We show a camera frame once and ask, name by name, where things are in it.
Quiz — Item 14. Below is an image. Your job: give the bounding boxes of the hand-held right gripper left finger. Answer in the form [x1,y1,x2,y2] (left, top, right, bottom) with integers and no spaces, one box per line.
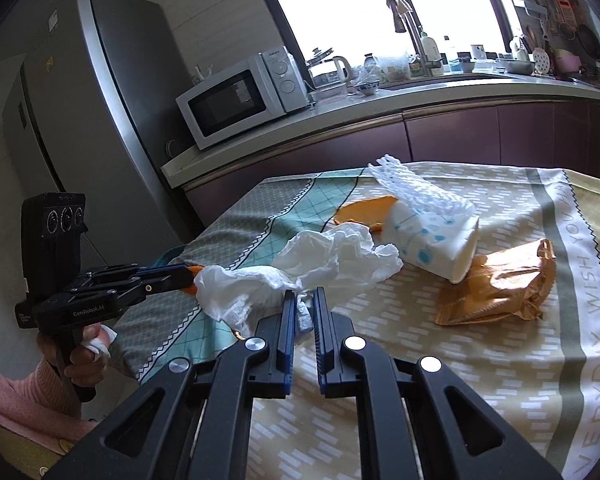
[42,289,298,480]

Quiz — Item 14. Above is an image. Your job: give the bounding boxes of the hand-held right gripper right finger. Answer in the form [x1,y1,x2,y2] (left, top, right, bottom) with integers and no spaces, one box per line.
[312,287,563,480]

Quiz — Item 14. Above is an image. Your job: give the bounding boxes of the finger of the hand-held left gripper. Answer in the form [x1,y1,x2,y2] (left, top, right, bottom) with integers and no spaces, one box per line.
[80,262,193,284]
[65,275,197,298]

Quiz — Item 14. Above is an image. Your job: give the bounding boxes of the small orange peel piece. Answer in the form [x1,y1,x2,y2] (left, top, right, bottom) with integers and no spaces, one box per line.
[182,265,204,295]

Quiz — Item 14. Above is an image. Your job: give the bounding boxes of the white plastic bag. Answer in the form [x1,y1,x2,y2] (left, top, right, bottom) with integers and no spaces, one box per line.
[194,265,313,333]

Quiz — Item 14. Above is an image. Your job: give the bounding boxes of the white tissue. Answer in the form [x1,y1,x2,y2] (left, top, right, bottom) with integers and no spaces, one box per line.
[272,223,403,296]

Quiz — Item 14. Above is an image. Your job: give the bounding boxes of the large orange peel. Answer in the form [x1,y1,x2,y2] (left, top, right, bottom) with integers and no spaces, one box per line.
[330,196,399,233]

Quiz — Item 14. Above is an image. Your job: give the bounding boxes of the white paper cup blue dots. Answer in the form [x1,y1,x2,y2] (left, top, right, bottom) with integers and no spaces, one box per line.
[382,200,481,284]

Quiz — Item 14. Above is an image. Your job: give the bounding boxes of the white foam fruit net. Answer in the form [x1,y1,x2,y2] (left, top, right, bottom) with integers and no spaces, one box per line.
[367,155,476,221]

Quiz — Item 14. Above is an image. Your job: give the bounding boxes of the gold foil wrapper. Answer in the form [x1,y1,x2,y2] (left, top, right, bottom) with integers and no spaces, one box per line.
[435,238,557,327]

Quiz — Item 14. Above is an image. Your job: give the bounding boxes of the person's left forearm pink sleeve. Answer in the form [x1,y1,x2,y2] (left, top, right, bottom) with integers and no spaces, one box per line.
[0,355,101,456]

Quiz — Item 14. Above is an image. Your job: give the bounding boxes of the person's left hand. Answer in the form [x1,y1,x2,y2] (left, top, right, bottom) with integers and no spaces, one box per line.
[36,324,119,389]

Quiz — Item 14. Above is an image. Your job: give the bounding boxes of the white finger bandage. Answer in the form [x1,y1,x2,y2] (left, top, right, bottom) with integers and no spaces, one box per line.
[82,325,119,359]

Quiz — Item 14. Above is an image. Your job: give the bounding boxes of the patterned green yellow tablecloth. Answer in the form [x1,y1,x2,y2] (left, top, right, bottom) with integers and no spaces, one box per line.
[97,160,600,480]

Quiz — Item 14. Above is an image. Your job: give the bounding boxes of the silver refrigerator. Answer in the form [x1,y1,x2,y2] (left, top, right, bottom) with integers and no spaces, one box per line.
[2,0,206,271]

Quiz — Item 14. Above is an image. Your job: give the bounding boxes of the white microwave oven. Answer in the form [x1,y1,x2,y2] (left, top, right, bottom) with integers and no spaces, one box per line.
[175,46,312,151]

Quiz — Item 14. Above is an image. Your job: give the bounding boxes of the white kitchen countertop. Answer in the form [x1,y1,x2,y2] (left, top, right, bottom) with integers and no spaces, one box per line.
[161,72,600,188]

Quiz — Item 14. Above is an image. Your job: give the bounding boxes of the clear glass container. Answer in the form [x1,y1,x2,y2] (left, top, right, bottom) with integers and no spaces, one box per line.
[312,84,348,101]

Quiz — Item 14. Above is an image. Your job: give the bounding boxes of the brown base cabinets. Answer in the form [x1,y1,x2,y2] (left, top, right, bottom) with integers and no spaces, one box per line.
[182,97,600,241]

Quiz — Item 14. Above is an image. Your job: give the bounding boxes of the glass electric kettle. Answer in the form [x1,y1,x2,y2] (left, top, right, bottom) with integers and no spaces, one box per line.
[307,46,353,92]

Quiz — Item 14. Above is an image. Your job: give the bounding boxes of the clear plastic bag with food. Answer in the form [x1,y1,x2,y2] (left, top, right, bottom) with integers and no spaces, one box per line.
[362,52,413,83]

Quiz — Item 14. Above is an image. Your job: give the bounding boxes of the steel kitchen faucet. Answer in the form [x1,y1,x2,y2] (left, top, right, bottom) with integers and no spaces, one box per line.
[386,0,443,77]

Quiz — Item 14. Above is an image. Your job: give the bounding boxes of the white soap bottle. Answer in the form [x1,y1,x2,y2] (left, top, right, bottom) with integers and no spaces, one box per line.
[420,30,442,64]

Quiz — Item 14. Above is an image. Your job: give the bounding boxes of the dark framed window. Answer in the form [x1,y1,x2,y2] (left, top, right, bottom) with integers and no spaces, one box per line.
[255,0,526,68]

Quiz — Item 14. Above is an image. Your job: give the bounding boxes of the metal bowl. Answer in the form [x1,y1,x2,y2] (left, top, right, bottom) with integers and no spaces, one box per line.
[497,57,536,75]

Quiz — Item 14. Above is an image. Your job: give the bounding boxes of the white dotted trivet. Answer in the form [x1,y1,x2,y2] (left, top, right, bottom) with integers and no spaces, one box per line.
[532,47,554,74]

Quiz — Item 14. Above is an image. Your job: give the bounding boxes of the pink pot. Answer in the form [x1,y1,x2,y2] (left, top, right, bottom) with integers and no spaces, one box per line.
[552,49,584,76]

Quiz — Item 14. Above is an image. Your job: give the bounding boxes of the hanging black frying pan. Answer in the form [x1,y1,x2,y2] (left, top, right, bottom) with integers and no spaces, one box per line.
[575,22,600,61]

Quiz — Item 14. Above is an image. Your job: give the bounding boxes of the hanging utensil rack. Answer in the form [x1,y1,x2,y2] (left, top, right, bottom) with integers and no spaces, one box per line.
[547,0,581,26]

